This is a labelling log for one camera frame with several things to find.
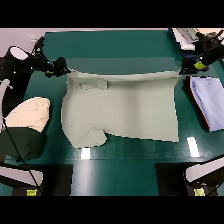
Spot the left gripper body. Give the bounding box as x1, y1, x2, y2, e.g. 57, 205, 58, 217
45, 56, 72, 79

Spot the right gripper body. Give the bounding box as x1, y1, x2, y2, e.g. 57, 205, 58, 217
179, 57, 210, 76

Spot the pale grey T-shirt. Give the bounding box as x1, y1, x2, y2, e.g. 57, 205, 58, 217
60, 69, 181, 150

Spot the white garment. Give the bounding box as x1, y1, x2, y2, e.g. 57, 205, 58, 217
171, 28, 201, 52

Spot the light blue garment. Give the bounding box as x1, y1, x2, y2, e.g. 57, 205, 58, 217
189, 76, 224, 133

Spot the cream garment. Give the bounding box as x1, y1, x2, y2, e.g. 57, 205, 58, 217
4, 96, 52, 134

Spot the dark green garment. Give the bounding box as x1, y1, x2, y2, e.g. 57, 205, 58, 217
0, 126, 48, 162

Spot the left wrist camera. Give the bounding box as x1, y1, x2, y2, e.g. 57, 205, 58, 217
32, 36, 47, 57

